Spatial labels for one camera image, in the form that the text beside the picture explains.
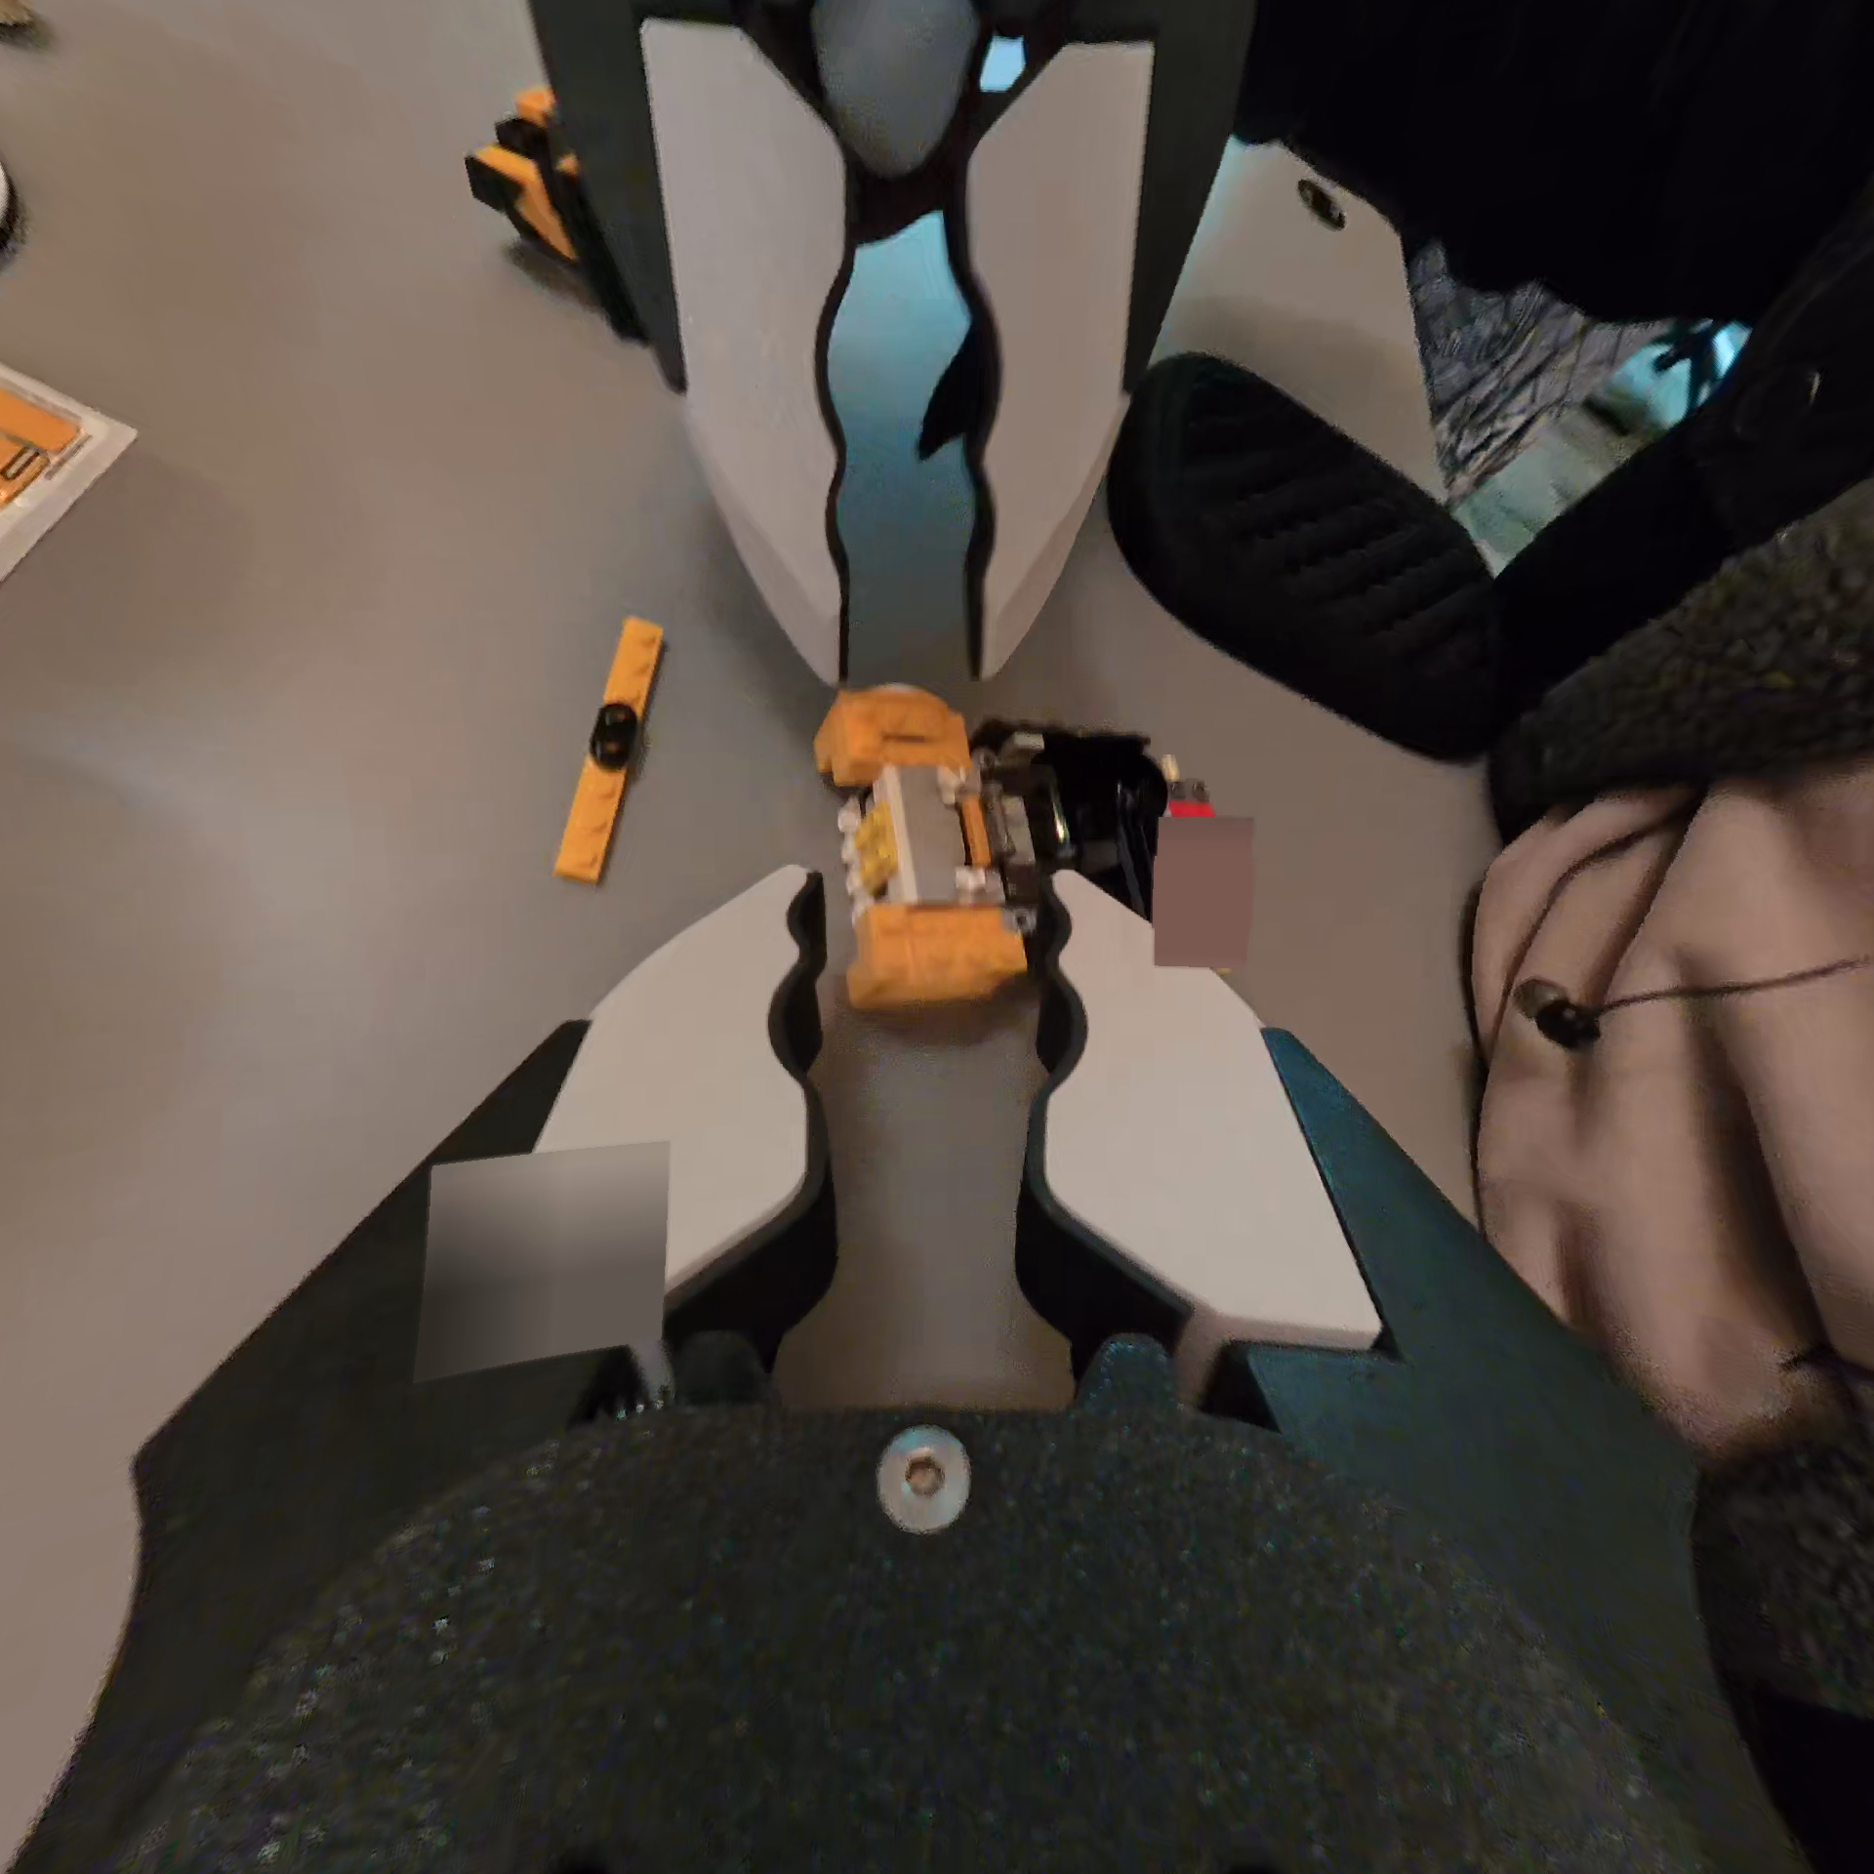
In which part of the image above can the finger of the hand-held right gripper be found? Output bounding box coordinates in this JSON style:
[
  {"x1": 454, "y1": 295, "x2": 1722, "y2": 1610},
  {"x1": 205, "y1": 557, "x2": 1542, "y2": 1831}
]
[
  {"x1": 637, "y1": 18, "x2": 862, "y2": 686},
  {"x1": 917, "y1": 40, "x2": 1162, "y2": 685}
]

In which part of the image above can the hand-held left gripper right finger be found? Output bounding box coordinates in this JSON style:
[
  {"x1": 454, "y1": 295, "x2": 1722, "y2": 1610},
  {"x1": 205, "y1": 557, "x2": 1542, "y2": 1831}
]
[{"x1": 1016, "y1": 867, "x2": 1387, "y2": 1370}]

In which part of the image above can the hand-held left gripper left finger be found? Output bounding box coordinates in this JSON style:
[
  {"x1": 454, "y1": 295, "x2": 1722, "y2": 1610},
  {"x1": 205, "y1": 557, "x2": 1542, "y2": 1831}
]
[{"x1": 532, "y1": 864, "x2": 840, "y2": 1363}]

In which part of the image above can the black orange lego car chassis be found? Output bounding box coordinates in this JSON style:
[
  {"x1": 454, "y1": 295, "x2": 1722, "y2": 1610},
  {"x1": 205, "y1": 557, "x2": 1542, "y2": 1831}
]
[{"x1": 814, "y1": 685, "x2": 1220, "y2": 1014}]

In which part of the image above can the person's right forearm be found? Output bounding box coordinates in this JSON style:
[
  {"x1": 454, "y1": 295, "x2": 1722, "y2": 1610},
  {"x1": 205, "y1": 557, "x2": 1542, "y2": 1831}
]
[{"x1": 1237, "y1": 0, "x2": 1874, "y2": 330}]

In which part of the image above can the orange lego car rear section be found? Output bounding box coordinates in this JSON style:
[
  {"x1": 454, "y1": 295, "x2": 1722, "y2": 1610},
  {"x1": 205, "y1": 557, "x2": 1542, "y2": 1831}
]
[{"x1": 467, "y1": 85, "x2": 647, "y2": 342}]

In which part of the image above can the orange lego plate black clip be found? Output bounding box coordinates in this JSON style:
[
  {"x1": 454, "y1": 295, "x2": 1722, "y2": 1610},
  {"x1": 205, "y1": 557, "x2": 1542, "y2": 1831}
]
[{"x1": 554, "y1": 618, "x2": 667, "y2": 885}]

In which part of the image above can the grey laptop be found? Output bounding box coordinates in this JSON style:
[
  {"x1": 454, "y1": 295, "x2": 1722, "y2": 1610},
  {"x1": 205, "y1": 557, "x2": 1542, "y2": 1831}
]
[{"x1": 1133, "y1": 134, "x2": 1453, "y2": 493}]

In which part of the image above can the orange sticker sheet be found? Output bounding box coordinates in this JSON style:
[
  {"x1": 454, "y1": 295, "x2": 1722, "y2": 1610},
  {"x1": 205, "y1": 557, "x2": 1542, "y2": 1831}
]
[{"x1": 0, "y1": 366, "x2": 141, "y2": 582}]

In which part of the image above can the black earphone cable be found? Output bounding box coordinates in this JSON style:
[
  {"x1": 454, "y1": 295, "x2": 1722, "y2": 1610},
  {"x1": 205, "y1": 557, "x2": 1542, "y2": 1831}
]
[{"x1": 1509, "y1": 958, "x2": 1874, "y2": 1053}]

